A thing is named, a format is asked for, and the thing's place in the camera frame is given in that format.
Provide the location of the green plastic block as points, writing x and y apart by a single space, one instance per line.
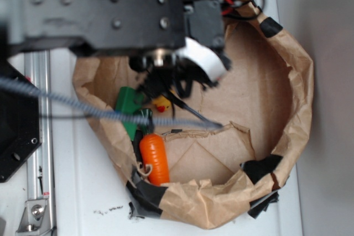
128 102

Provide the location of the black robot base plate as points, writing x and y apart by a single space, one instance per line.
20 131

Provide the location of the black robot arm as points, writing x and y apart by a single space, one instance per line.
183 34

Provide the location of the aluminium extrusion rail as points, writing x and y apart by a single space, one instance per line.
40 166

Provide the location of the metal corner bracket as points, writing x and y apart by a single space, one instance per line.
35 219

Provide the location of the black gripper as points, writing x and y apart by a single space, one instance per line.
205 41

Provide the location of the brown paper bag bin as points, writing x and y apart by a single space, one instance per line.
265 105

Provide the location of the orange toy carrot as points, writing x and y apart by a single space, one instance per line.
153 152

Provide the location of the yellow rubber duck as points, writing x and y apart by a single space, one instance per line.
162 104

